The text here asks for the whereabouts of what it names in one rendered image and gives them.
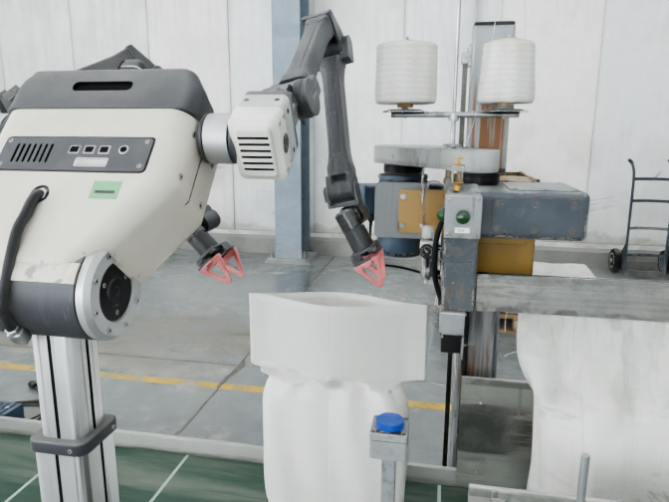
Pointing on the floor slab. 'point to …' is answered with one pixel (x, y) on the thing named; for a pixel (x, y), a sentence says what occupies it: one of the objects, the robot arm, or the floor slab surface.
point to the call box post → (388, 480)
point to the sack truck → (640, 253)
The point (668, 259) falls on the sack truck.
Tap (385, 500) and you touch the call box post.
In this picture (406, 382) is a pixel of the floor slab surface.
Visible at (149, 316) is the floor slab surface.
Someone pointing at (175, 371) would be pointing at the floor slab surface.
